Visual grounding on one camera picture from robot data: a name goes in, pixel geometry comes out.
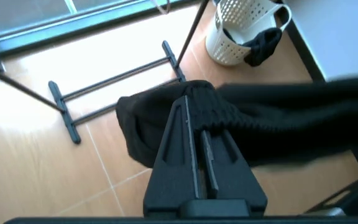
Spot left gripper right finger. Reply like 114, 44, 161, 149
199, 129, 269, 218

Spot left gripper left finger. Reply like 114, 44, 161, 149
143, 95, 201, 218

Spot black drawstring trousers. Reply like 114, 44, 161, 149
115, 75, 358, 170

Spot black clothes rack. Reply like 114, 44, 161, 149
0, 0, 211, 145

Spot white laundry basket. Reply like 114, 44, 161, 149
204, 0, 293, 67

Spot window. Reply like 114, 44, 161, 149
0, 0, 198, 74

